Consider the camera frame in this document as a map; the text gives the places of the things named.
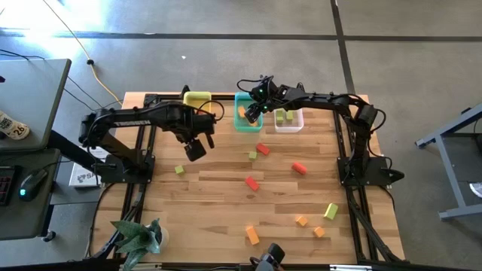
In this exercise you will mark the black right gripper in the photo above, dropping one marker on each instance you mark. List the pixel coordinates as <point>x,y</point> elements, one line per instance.
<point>268,105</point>

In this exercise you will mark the white printed box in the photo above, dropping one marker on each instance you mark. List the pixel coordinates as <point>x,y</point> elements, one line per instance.
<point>81,177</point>

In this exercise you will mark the clear plastic bin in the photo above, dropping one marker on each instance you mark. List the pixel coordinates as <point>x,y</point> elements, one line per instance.
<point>293,126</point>

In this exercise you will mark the green long wooden block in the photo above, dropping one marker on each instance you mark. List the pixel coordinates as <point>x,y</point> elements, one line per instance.
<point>331,211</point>

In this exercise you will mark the dark desk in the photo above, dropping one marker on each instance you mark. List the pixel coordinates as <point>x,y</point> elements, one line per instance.
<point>22,222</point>

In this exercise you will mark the black keyboard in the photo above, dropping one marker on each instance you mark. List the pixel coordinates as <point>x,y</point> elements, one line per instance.
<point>5,186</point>

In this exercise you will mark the red wooden cylinder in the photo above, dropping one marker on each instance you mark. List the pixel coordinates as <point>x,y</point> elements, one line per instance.
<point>299,168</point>

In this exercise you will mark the black computer mouse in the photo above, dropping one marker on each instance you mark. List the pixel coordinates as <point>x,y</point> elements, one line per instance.
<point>34,183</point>

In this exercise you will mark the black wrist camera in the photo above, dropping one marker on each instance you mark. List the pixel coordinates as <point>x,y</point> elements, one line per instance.
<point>264,89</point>
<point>195,150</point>

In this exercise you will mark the grey desk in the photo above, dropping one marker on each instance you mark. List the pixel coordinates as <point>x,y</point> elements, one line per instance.
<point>34,98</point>

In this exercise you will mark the green rectangular wooden block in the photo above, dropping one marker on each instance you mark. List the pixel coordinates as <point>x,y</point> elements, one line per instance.
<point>289,115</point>

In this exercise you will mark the green wooden cube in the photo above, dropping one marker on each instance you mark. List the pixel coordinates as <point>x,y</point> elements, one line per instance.
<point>252,155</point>
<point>179,169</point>

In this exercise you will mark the metal frame side table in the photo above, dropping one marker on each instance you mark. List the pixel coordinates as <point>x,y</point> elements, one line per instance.
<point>450,167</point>

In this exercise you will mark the orange wooden cube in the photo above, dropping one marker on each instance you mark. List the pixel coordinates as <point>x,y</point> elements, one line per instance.
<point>319,231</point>
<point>301,220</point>
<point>253,123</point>

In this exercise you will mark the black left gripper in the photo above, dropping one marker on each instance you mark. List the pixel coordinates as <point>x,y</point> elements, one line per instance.
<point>197,126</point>

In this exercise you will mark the green potted plant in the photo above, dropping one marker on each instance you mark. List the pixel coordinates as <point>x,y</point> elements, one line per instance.
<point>137,235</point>

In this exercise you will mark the yellow plastic bin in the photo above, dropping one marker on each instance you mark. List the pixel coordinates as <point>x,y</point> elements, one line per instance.
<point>197,99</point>

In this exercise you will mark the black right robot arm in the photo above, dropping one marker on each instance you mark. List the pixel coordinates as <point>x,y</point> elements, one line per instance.
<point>320,99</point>

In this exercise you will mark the red rectangular wooden block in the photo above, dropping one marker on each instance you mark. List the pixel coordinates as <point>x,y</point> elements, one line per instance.
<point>252,183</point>
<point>263,149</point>

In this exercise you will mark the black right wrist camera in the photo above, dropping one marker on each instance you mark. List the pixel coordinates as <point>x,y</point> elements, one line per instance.
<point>264,89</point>

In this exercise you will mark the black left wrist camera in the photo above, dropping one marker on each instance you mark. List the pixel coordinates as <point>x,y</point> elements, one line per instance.
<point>195,150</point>

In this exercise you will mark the white printed can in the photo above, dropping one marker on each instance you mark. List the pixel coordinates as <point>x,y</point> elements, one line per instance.
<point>13,128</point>

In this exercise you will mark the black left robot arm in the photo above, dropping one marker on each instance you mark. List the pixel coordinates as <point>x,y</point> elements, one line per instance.
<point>128,121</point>

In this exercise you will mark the teal plastic bin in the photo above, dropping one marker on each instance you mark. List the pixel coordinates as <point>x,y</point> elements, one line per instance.
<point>241,126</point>

